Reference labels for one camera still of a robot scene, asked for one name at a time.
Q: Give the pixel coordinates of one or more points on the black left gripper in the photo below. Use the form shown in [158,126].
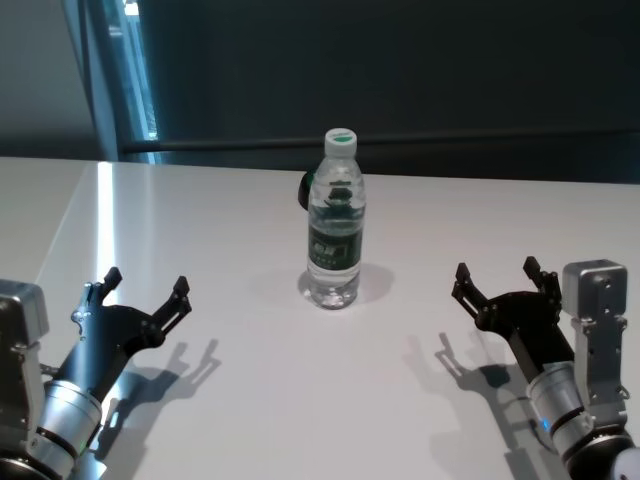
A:
[110,340]

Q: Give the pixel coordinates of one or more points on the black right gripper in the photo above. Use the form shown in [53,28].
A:
[530,325]

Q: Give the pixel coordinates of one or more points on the clear water bottle green label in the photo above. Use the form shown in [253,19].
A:
[335,250]

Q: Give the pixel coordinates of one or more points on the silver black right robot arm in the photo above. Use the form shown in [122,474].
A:
[565,400]

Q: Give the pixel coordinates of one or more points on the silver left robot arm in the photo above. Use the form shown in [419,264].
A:
[65,415]

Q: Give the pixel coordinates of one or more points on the grey horizontal handrail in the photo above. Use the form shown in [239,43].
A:
[225,144]

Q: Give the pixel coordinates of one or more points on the small dark object behind bottle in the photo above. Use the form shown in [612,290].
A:
[302,192]

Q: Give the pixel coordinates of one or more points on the window glass strip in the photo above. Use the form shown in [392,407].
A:
[142,90]

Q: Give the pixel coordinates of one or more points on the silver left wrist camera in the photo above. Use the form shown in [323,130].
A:
[20,310]

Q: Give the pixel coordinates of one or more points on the grey window frame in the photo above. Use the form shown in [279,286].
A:
[100,100]

